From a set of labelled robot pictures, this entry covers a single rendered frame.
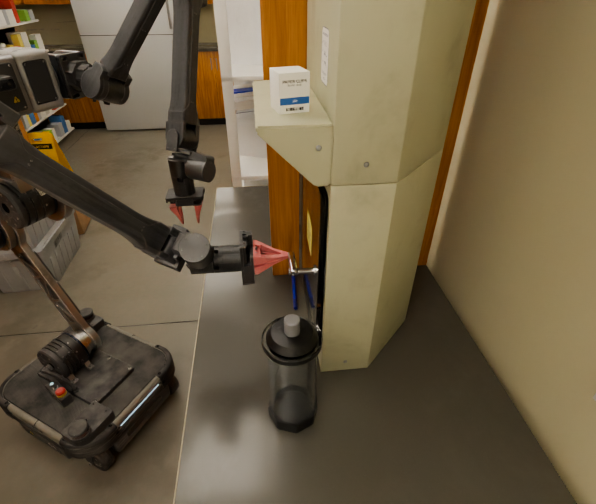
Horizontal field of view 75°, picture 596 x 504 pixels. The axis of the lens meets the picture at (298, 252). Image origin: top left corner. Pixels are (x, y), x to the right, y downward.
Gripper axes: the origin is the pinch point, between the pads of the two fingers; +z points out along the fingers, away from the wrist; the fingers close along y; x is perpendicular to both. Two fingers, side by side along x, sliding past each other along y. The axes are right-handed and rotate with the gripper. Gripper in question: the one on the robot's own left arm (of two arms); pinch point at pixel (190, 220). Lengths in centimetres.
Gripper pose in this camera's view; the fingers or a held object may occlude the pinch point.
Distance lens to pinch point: 119.1
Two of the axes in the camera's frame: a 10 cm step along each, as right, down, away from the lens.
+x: -1.2, -5.7, 8.1
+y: 9.9, -0.7, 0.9
